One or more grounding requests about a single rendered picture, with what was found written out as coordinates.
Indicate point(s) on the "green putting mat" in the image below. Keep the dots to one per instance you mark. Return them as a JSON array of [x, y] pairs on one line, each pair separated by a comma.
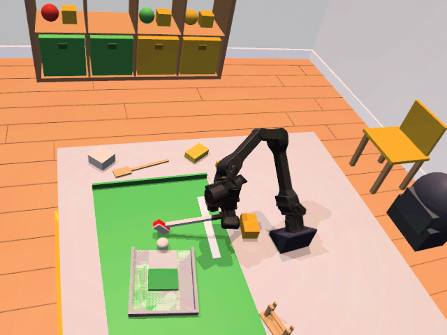
[[124, 218]]

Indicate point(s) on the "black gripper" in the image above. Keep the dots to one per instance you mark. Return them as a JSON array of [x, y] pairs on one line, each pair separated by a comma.
[[229, 220]]

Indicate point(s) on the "white golf ball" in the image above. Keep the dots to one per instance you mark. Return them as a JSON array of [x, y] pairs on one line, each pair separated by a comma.
[[162, 243]]

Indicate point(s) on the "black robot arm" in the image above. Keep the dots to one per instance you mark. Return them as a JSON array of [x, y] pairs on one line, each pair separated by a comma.
[[228, 185]]

